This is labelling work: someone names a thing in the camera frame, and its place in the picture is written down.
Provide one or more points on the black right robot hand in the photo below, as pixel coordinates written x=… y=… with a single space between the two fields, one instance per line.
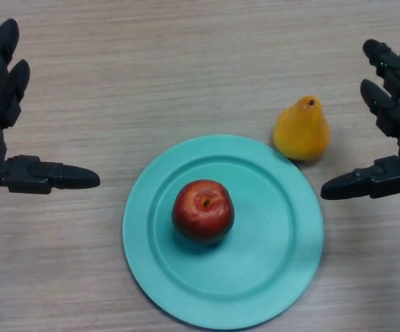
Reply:
x=396 y=110

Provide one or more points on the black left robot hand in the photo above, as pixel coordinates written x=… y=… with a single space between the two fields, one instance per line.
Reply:
x=30 y=176

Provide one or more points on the red apple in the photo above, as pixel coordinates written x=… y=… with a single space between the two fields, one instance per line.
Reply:
x=203 y=211

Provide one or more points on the green round plate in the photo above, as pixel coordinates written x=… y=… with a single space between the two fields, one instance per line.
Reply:
x=244 y=266

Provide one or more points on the yellow pear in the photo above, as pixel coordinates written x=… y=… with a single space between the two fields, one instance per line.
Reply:
x=301 y=133

